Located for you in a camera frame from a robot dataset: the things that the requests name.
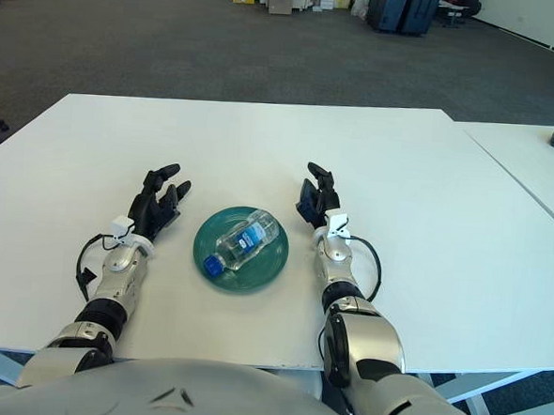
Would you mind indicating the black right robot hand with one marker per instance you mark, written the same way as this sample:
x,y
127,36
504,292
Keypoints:
x,y
317,200

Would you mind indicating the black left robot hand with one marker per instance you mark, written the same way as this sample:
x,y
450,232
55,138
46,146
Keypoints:
x,y
152,209

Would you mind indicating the clear bottle with blue cap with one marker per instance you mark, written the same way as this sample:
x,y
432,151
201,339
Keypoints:
x,y
242,243

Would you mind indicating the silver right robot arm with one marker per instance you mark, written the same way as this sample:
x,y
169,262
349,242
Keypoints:
x,y
372,335

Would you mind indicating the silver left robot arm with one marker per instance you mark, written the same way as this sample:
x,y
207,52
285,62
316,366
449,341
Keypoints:
x,y
118,273

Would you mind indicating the teal round plate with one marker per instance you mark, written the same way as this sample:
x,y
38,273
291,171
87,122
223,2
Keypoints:
x,y
273,268

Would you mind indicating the grey robot torso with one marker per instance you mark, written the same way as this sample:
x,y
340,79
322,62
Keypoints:
x,y
176,399

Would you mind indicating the white plastic bag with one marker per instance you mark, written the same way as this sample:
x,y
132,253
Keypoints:
x,y
360,8

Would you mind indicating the dark blue large suitcase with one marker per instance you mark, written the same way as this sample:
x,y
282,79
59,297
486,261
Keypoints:
x,y
420,11
385,9

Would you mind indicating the distant office desk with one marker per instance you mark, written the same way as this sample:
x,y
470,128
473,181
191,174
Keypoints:
x,y
458,9

